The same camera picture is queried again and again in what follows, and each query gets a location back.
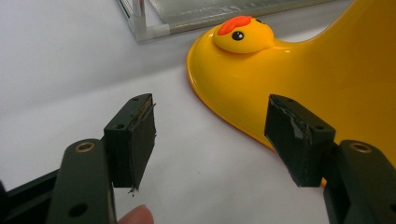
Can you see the yellow duck-shaped dustpan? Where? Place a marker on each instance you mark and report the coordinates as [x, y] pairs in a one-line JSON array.
[[299, 77]]

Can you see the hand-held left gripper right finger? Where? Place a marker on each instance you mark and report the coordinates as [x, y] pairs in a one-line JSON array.
[[311, 146]]

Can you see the clear plastic container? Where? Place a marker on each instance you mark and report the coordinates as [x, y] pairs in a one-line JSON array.
[[174, 15]]

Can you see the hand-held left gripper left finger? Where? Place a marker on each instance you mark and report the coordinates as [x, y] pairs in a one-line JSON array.
[[124, 146]]

